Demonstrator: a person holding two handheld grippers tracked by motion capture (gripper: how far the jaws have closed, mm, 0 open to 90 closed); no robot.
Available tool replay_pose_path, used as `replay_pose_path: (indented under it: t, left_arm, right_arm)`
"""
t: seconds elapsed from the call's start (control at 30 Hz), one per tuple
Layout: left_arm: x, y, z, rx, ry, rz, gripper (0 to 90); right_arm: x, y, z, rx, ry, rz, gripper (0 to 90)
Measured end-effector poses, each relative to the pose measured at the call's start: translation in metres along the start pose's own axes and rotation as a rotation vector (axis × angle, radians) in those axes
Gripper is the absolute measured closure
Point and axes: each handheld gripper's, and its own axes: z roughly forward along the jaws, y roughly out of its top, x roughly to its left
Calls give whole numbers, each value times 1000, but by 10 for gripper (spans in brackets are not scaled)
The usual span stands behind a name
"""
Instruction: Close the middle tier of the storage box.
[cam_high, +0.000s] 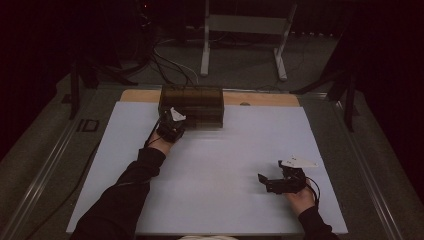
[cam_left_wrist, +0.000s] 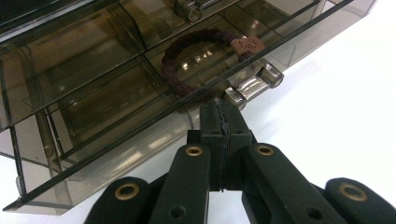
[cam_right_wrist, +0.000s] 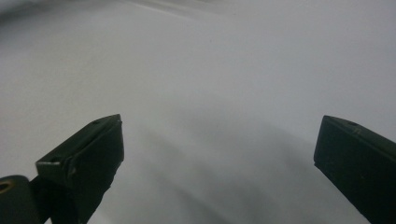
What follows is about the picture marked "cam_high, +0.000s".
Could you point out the white table mat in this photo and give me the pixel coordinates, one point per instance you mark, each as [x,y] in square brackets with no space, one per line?
[216,166]

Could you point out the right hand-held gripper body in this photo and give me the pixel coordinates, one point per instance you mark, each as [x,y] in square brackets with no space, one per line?
[291,181]

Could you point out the person's right hand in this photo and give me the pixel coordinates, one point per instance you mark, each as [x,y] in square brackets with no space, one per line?
[301,201]

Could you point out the dark translucent drawer box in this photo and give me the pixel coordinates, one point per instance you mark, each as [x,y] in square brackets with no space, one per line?
[200,103]

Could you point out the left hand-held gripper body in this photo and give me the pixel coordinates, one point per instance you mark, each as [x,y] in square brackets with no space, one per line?
[170,128]

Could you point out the black tripod stand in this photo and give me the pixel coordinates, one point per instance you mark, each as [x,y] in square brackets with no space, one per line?
[348,96]
[75,86]

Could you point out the white metal stand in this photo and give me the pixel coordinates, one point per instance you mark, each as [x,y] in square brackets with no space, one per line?
[246,25]

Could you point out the person's left hand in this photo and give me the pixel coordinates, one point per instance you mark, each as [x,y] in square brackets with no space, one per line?
[160,144]

